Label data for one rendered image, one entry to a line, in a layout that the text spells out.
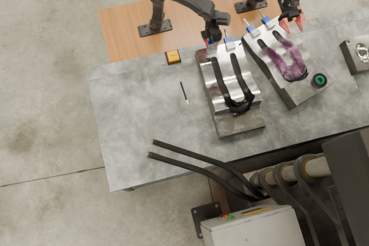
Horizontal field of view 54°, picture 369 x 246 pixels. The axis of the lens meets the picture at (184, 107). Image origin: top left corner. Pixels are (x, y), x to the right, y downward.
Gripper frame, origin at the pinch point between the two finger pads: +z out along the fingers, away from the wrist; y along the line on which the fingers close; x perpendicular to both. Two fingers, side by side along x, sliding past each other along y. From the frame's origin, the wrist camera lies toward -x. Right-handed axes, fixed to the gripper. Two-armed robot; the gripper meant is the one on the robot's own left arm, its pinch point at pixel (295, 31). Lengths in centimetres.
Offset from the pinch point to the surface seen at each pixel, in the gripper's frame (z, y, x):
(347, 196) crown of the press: 68, -38, -68
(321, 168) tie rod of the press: 61, -33, -50
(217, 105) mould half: 20, -42, 25
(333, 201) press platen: 73, -28, -37
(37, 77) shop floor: -57, -151, 122
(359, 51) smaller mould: 10, 50, 34
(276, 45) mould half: -5.5, 2.9, 32.2
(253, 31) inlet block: -17.0, -7.4, 31.7
